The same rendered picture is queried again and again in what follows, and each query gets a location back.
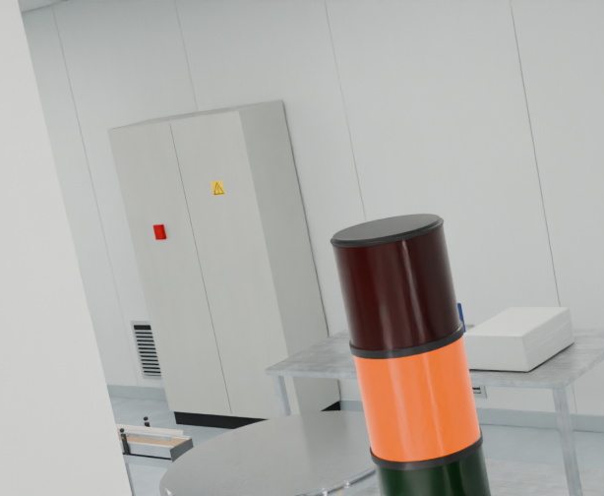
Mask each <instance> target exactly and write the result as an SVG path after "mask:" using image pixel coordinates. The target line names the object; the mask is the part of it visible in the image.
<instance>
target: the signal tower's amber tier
mask: <svg viewBox="0 0 604 496"><path fill-rule="evenodd" d="M353 356H354V355H353ZM354 361H355V366H356V371H357V376H358V382H359V387H360V392H361V397H362V402H363V406H364V412H365V417H366V422H367V427H368V432H369V437H370V443H371V448H372V452H373V454H374V455H376V456H377V457H379V458H381V459H384V460H389V461H397V462H412V461H423V460H429V459H434V458H438V457H442V456H446V455H449V454H452V453H455V452H457V451H460V450H462V449H464V448H466V447H468V446H469V445H471V444H472V443H473V442H475V441H476V440H477V438H478V437H479V435H480V430H479V424H478V419H477V413H476V407H475V402H474V397H473V391H472V386H471V380H470V374H469V369H468V363H467V357H466V352H465V346H464V341H463V336H462V337H461V338H460V339H459V340H458V341H456V342H454V343H452V344H450V345H447V346H445V347H442V348H439V349H436V350H433V351H430V352H426V353H422V354H418V355H412V356H407V357H401V358H392V359H365V358H360V357H356V356H354Z"/></svg>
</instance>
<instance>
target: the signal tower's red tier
mask: <svg viewBox="0 0 604 496"><path fill-rule="evenodd" d="M332 248H333V254H334V259H335V264H336V269H337V274H338V279H339V285H340V290H341V295H342V300H343V305H344V310H345V315H346V321H347V326H348V331H349V335H350V340H351V344H352V345H353V346H354V347H356V348H359V349H364V350H391V349H400V348H407V347H412V346H416V345H420V344H425V343H428V342H432V341H437V340H440V339H442V338H444V337H447V336H449V335H451V334H452V333H454V332H455V331H457V330H458V329H459V327H460V319H459V313H458V308H457V302H456V296H455V291H454V285H453V275H452V269H451V264H450V258H449V252H448V247H447V241H446V236H445V231H444V225H442V226H440V227H439V228H437V229H435V230H432V231H430V232H428V233H425V234H422V235H419V236H416V237H412V238H408V239H404V240H400V241H396V242H391V243H386V244H379V245H373V246H364V247H337V246H332Z"/></svg>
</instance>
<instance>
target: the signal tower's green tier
mask: <svg viewBox="0 0 604 496"><path fill-rule="evenodd" d="M375 468H376V474H377V478H378V483H379V488H380V493H381V496H491V491H490V485H489V480H488V474H487V468H486V464H485V458H484V452H483V447H482V445H481V447H480V448H479V449H478V450H477V451H476V452H474V453H473V454H471V455H469V456H468V457H466V458H463V459H461V460H459V461H456V462H453V463H450V464H447V465H440V466H435V467H430V468H423V469H413V470H399V469H390V468H384V467H381V466H378V465H376V464H375Z"/></svg>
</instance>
